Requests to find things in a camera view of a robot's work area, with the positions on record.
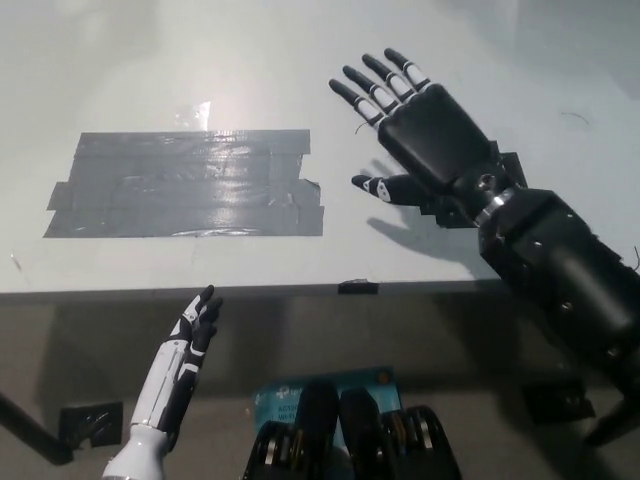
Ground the grey duct tape patch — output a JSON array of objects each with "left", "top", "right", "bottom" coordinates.
[{"left": 43, "top": 128, "right": 326, "bottom": 239}]

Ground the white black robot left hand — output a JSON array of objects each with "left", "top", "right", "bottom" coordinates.
[{"left": 129, "top": 284, "right": 225, "bottom": 434}]

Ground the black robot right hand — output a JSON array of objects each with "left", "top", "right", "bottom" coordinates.
[{"left": 328, "top": 47, "right": 503, "bottom": 209}]

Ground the small black tape on table edge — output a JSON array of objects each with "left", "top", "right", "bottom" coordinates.
[{"left": 337, "top": 277, "right": 380, "bottom": 295}]

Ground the teal printed box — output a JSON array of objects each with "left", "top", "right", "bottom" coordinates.
[{"left": 251, "top": 366, "right": 404, "bottom": 446}]

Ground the dark table leg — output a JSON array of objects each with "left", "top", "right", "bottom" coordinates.
[{"left": 0, "top": 391, "right": 75, "bottom": 464}]

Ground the black tape patch on table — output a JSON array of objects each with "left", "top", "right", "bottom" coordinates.
[{"left": 419, "top": 139, "right": 527, "bottom": 232}]

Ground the black tape patch on floor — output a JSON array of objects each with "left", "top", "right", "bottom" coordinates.
[
  {"left": 59, "top": 400, "right": 125, "bottom": 450},
  {"left": 522, "top": 381, "right": 597, "bottom": 422}
]

